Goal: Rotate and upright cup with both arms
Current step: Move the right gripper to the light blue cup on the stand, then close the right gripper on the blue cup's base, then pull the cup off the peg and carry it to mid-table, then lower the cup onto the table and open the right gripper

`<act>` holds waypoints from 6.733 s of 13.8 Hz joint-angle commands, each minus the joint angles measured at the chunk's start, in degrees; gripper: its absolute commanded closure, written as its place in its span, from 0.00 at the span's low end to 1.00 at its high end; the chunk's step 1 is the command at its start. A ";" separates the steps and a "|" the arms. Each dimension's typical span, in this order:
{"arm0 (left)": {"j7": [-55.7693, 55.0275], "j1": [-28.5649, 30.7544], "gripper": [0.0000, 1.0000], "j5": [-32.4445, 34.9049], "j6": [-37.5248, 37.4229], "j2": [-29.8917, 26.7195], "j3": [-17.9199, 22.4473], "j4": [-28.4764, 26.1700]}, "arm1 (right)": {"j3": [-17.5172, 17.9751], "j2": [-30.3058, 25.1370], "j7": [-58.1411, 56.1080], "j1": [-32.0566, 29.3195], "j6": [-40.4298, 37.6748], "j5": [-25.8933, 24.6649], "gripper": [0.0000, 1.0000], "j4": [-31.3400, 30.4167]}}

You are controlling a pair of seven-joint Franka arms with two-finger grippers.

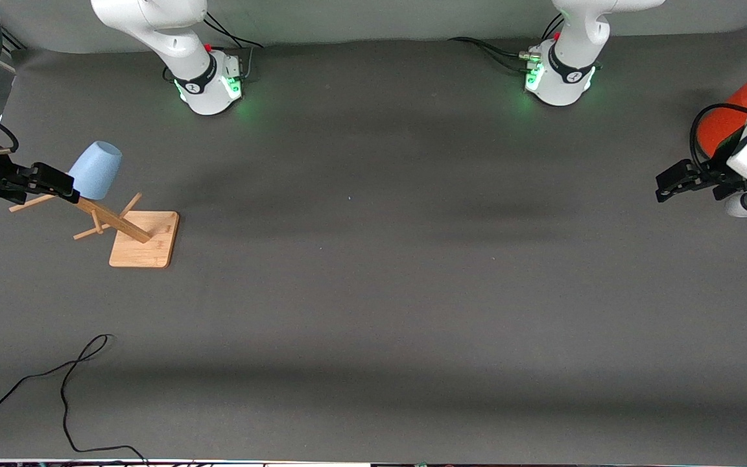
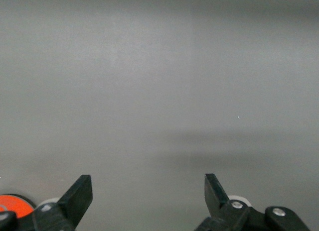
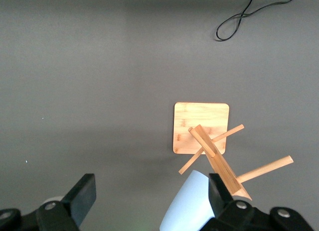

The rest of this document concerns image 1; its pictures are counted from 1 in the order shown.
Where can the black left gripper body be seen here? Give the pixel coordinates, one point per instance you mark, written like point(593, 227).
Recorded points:
point(714, 174)

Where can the light blue cup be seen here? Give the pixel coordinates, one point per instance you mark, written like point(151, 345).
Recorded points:
point(96, 168)

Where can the wooden cup rack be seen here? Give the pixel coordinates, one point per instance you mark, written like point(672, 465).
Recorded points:
point(143, 250)

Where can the orange cylinder with grey lid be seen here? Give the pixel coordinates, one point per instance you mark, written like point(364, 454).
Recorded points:
point(727, 123)

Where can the dark grey table cloth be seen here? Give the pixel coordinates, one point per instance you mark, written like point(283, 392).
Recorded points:
point(373, 292)

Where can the dark frame rail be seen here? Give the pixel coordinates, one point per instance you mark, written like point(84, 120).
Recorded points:
point(13, 44)

